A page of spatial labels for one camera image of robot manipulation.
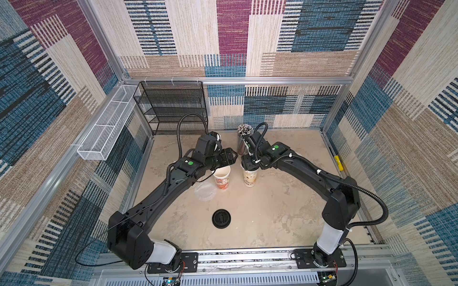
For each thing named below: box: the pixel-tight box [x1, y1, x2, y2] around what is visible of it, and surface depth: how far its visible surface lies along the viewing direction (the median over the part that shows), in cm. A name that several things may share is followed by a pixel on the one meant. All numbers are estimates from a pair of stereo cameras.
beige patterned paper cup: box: [240, 163, 260, 188], surface depth 93 cm
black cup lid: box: [211, 208, 232, 230], surface depth 85 cm
